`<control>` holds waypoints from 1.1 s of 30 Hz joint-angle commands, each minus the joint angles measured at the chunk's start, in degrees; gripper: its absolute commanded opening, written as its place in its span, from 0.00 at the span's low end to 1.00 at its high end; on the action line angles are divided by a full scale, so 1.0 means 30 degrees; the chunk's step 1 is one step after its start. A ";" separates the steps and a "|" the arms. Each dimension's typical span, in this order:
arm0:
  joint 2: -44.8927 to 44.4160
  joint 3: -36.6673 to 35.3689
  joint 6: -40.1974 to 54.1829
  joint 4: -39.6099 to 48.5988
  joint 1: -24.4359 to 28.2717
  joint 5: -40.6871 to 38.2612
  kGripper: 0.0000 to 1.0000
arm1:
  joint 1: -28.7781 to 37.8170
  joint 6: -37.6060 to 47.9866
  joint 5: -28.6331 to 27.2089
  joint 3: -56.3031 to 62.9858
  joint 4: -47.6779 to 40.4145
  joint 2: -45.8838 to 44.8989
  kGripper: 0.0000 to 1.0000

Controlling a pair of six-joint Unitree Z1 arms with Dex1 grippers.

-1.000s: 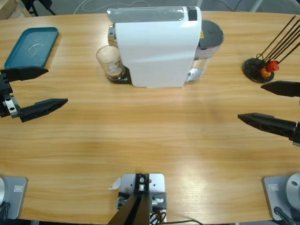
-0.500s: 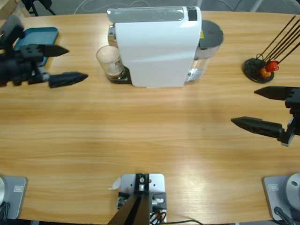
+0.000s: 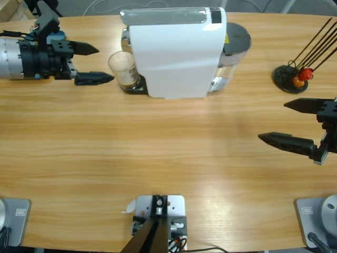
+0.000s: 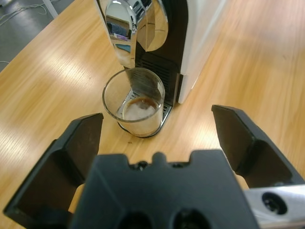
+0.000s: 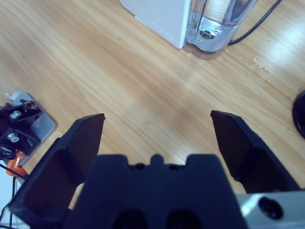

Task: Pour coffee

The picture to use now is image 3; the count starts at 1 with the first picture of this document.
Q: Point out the black capsule holder with rods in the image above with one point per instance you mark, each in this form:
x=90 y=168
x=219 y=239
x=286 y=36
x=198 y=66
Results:
x=285 y=76

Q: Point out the white paper tab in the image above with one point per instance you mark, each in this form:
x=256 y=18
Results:
x=129 y=206

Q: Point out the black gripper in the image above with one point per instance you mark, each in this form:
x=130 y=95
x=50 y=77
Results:
x=329 y=126
x=47 y=64

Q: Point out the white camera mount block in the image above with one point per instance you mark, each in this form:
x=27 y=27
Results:
x=175 y=208

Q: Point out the grey coffee machine lever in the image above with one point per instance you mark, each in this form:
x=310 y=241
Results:
x=163 y=16

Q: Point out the teal plastic tray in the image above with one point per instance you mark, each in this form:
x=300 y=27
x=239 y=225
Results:
x=60 y=34

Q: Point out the metal grid drip tray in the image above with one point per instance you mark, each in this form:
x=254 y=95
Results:
x=139 y=91

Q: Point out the clear drinking glass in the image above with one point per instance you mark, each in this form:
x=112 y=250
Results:
x=125 y=75

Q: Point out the orange coffee capsule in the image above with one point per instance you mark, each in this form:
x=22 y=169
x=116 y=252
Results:
x=298 y=82

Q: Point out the white capsule coffee machine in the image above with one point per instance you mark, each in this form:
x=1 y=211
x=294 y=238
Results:
x=176 y=60

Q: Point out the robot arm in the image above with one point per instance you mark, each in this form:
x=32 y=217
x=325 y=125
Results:
x=10 y=59
x=330 y=213

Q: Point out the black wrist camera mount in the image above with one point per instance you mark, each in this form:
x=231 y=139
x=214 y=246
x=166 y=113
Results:
x=47 y=23

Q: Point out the black metal stand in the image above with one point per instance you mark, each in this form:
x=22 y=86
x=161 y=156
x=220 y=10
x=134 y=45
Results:
x=56 y=6

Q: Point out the black camera post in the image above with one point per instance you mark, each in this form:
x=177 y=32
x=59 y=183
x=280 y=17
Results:
x=150 y=234

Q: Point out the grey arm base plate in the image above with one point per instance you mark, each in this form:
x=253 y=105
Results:
x=18 y=221
x=308 y=218

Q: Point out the clear water tank dark lid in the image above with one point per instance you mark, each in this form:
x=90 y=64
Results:
x=235 y=39

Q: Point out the red coffee capsule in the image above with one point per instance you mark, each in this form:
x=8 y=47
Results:
x=305 y=74

